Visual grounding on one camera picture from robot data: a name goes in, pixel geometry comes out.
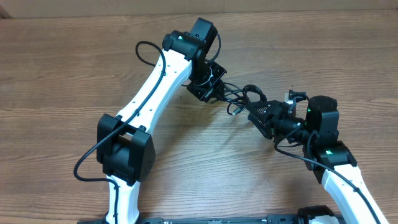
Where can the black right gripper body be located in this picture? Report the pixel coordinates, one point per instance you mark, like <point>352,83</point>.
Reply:
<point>289,126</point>

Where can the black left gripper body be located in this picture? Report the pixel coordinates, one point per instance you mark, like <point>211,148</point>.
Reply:
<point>204,83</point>

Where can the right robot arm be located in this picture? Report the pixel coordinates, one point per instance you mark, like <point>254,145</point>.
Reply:
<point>307,129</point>

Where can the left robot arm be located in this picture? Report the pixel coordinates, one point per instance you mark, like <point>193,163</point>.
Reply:
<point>125,146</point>

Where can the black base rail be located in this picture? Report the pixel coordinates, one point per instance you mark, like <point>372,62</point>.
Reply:
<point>217,221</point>

